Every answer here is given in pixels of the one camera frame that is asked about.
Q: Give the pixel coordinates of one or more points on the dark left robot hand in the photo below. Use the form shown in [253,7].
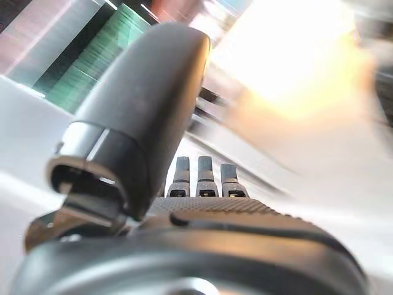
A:
[144,101]

